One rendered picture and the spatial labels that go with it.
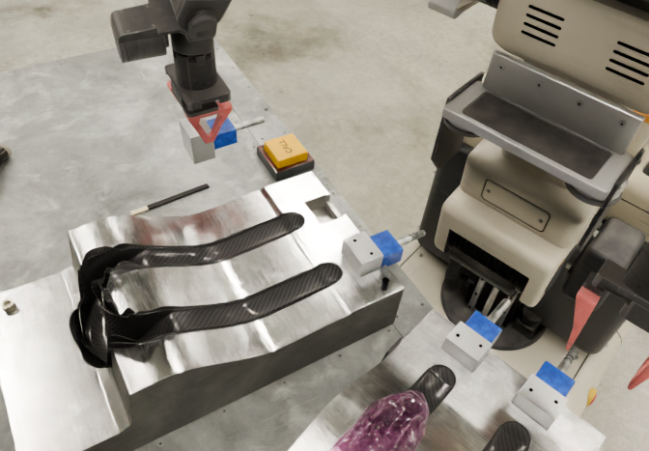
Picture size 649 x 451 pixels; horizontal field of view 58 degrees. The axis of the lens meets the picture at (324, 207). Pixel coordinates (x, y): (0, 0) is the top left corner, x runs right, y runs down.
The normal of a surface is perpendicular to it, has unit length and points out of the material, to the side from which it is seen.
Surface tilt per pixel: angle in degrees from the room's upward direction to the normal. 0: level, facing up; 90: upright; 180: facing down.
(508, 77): 90
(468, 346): 0
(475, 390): 0
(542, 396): 0
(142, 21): 29
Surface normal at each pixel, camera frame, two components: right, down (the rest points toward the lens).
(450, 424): 0.31, -0.82
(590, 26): -0.65, 0.61
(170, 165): 0.07, -0.69
